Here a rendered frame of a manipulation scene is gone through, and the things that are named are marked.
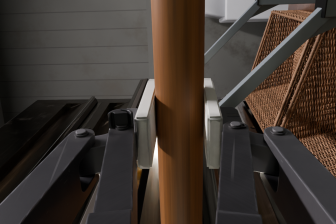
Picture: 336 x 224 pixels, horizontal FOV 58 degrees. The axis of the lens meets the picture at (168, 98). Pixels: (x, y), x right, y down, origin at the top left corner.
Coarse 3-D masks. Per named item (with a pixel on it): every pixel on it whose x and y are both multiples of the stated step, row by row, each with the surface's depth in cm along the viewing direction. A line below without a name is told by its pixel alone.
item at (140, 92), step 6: (144, 84) 161; (138, 90) 152; (138, 96) 143; (138, 102) 136; (138, 168) 113; (138, 174) 112; (138, 180) 110; (96, 186) 78; (90, 204) 71; (90, 210) 69; (84, 216) 67; (84, 222) 65
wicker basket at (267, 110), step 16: (272, 16) 158; (288, 16) 131; (304, 16) 128; (272, 32) 161; (288, 32) 160; (272, 48) 164; (304, 48) 110; (256, 64) 167; (288, 64) 166; (304, 64) 112; (272, 80) 169; (288, 80) 170; (256, 96) 166; (272, 96) 161; (288, 96) 116; (256, 112) 148; (272, 112) 144
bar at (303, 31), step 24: (264, 0) 96; (288, 0) 96; (312, 0) 96; (240, 24) 100; (312, 24) 53; (216, 48) 103; (288, 48) 55; (264, 72) 56; (240, 96) 58; (216, 192) 37
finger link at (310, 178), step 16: (272, 128) 14; (272, 144) 13; (288, 144) 13; (288, 160) 11; (304, 160) 11; (272, 176) 14; (288, 176) 11; (304, 176) 10; (320, 176) 10; (272, 192) 13; (288, 192) 11; (304, 192) 10; (320, 192) 10; (288, 208) 11; (304, 208) 10; (320, 208) 9
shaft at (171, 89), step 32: (160, 0) 16; (192, 0) 16; (160, 32) 16; (192, 32) 16; (160, 64) 17; (192, 64) 17; (160, 96) 18; (192, 96) 17; (160, 128) 18; (192, 128) 18; (160, 160) 19; (192, 160) 19; (160, 192) 20; (192, 192) 20
